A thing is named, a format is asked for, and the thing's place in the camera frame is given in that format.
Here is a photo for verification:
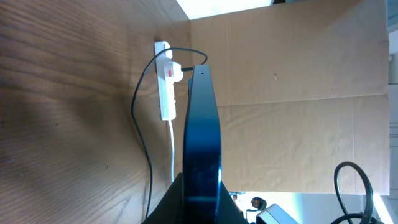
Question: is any white USB charger adapter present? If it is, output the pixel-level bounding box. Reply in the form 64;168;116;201
165;61;183;83

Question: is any black USB-C charging cable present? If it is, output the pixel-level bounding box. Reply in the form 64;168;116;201
131;47;208;220

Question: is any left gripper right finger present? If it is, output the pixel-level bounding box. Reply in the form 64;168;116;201
219;182;248;224

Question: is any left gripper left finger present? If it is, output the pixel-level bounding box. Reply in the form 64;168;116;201
142;173;183;224

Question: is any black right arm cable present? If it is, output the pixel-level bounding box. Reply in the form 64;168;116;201
330;161;386;224

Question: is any white power strip cord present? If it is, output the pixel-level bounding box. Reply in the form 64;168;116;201
167;119;175;184

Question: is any brown cardboard panel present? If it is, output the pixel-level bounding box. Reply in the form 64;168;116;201
191;0;390;195

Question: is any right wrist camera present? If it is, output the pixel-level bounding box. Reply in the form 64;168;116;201
256;204;298;224

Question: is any white power strip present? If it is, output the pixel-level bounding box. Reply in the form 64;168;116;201
155;50;176;121

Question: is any blue Galaxy smartphone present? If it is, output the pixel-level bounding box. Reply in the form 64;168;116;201
182;65;221;223

